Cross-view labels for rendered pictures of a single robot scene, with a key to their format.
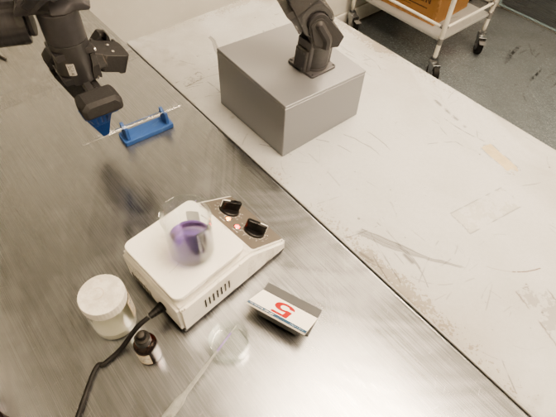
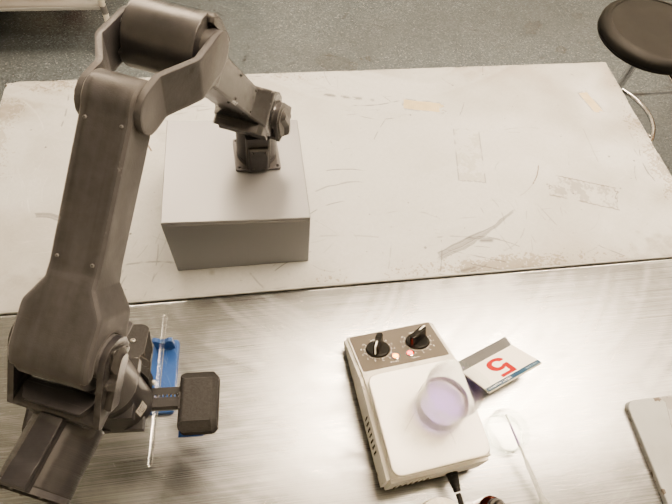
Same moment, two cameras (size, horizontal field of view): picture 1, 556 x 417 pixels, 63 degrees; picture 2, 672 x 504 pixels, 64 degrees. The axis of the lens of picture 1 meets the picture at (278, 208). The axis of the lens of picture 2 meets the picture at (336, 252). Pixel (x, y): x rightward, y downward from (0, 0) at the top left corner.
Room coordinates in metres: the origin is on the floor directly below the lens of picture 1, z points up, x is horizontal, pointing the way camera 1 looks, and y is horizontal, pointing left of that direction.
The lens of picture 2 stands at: (0.37, 0.35, 1.62)
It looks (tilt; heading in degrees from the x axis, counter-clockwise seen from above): 58 degrees down; 298
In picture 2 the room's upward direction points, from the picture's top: 8 degrees clockwise
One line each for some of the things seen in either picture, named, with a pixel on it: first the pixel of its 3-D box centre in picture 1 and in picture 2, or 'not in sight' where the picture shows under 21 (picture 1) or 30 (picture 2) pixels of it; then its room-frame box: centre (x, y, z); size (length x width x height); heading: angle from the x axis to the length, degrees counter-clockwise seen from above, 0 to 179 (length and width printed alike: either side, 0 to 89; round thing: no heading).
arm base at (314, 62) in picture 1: (313, 50); (256, 141); (0.73, -0.05, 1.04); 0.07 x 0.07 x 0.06; 45
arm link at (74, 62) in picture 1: (74, 62); (118, 398); (0.60, 0.32, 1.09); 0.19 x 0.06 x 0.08; 39
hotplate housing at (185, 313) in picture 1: (202, 253); (413, 403); (0.36, 0.11, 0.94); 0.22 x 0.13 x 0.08; 138
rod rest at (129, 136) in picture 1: (145, 125); (162, 372); (0.65, 0.26, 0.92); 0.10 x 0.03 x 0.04; 129
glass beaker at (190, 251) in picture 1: (190, 235); (448, 398); (0.33, 0.11, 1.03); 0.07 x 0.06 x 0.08; 42
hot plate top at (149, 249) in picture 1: (184, 246); (427, 414); (0.34, 0.12, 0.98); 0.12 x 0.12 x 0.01; 48
